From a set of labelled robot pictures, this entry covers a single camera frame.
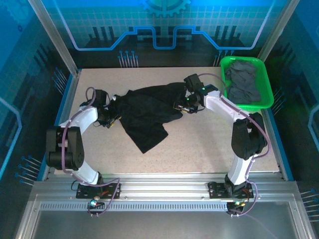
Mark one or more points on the black t-shirt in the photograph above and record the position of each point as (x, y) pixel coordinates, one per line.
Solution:
(147, 112)

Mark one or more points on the green plastic basket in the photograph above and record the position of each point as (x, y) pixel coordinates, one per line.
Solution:
(264, 82)

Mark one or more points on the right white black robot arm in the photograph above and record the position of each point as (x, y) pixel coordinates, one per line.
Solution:
(224, 104)

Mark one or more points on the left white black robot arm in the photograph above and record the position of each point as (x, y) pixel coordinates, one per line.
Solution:
(84, 119)

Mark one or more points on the grey t-shirts pile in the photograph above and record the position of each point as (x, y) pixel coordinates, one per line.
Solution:
(243, 82)

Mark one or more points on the grey metal front panel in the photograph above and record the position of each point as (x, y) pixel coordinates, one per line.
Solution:
(159, 225)

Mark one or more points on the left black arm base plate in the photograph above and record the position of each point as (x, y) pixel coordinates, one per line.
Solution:
(84, 193)

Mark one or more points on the aluminium mounting rail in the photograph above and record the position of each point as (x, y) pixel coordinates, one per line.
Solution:
(164, 186)

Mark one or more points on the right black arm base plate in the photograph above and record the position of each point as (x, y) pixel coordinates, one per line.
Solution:
(216, 190)

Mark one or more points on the aluminium frame post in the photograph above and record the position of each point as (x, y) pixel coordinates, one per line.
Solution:
(57, 39)
(276, 32)

